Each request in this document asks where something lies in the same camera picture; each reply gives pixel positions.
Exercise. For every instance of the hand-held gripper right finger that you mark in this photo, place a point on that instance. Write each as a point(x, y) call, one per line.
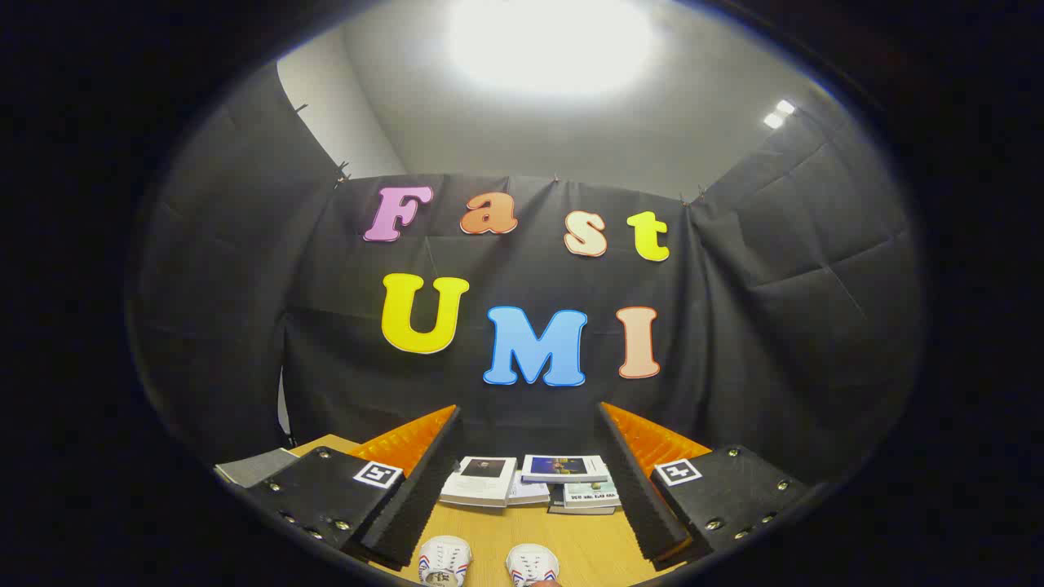
point(632, 489)

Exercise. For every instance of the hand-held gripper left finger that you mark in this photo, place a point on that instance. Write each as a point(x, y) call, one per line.
point(424, 489)

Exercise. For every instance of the white canvas shoe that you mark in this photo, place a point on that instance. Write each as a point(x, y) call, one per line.
point(444, 558)
point(532, 562)

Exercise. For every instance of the grey fabric storage box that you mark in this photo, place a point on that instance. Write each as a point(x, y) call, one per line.
point(257, 469)

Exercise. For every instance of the white book pale green cover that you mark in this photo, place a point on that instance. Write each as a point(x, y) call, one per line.
point(591, 493)

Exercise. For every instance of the white book dark photo cover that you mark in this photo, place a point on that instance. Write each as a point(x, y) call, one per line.
point(481, 481)

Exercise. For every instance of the white book blue photo cover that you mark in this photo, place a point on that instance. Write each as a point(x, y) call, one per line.
point(564, 467)

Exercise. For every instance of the dark grey book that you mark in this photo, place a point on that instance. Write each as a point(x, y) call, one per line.
point(556, 499)

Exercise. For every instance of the thin white book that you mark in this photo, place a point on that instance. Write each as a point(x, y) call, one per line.
point(530, 492)

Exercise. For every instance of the small ceiling spotlight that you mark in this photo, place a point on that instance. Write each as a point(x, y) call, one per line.
point(772, 121)
point(785, 107)

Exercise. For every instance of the large round ceiling light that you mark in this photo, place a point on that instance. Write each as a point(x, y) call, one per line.
point(550, 45)

